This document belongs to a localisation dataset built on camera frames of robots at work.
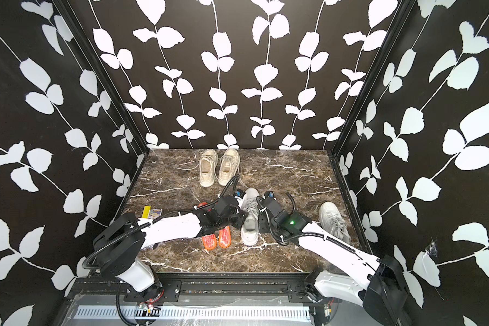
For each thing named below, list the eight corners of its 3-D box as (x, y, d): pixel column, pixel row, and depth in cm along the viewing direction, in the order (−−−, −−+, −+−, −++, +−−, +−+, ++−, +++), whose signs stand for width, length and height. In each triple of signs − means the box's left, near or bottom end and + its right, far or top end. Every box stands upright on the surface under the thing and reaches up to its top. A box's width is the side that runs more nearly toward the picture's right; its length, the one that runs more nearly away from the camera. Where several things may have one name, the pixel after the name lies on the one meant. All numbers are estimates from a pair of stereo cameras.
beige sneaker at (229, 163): (219, 185, 105) (218, 179, 100) (223, 153, 120) (222, 146, 115) (238, 185, 105) (237, 179, 100) (239, 153, 120) (239, 147, 115)
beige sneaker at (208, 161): (198, 187, 105) (196, 178, 100) (205, 155, 120) (203, 146, 115) (214, 187, 106) (212, 178, 100) (218, 155, 120) (217, 147, 115)
